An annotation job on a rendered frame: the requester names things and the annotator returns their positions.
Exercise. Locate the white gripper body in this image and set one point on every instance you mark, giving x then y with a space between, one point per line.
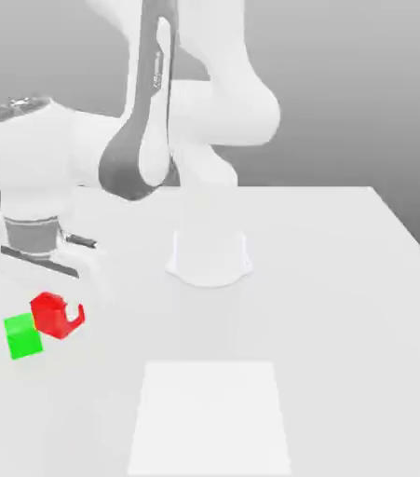
45 274

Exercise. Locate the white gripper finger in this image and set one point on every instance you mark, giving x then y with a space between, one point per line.
72 311

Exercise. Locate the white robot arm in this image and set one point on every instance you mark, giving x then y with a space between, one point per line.
202 111

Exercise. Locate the small green cube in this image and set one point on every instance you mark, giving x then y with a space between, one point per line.
23 341

